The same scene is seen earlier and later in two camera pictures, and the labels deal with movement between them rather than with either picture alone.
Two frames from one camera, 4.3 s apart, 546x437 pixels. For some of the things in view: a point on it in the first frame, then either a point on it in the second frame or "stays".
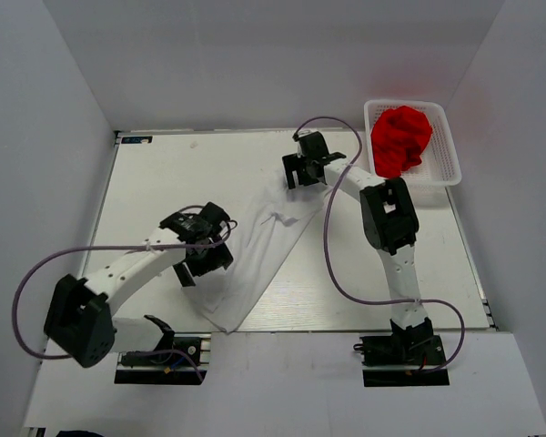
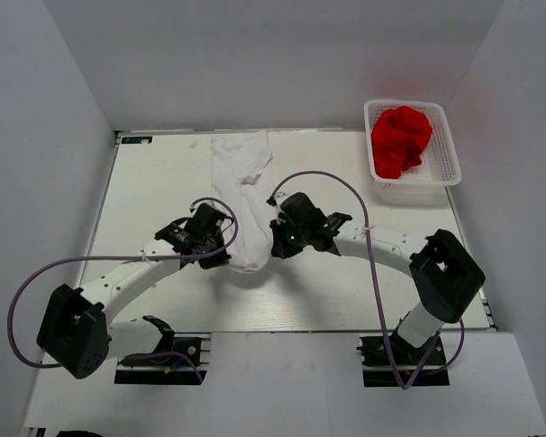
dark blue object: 76,433 stays
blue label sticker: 136,139 stays
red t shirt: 399,135 stays
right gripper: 293,163 → 281,248
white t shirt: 262,238 → 241,176
